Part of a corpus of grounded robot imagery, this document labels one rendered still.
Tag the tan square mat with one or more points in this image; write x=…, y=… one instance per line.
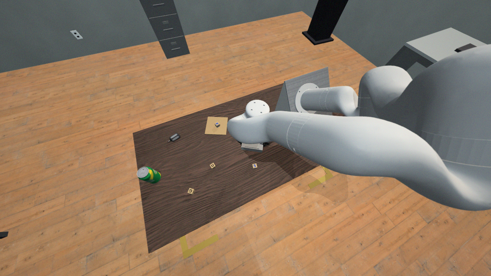
x=211, y=129

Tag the green drink can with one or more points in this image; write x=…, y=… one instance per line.
x=149, y=175

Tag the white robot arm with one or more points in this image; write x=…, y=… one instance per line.
x=396, y=127

